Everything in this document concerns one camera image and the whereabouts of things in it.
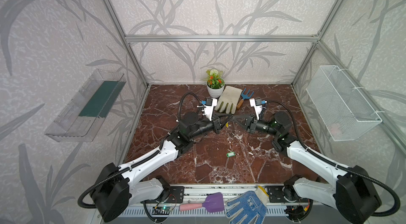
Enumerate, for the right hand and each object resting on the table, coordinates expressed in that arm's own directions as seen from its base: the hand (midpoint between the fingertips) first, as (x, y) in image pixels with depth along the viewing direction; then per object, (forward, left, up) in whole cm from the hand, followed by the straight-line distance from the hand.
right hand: (233, 115), depth 69 cm
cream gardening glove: (+32, -2, -29) cm, 43 cm away
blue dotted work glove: (-30, -9, -27) cm, 42 cm away
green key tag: (-7, 0, -29) cm, 30 cm away
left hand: (-1, 0, +2) cm, 2 cm away
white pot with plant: (+34, +8, -14) cm, 38 cm away
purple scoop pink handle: (-30, +9, -28) cm, 42 cm away
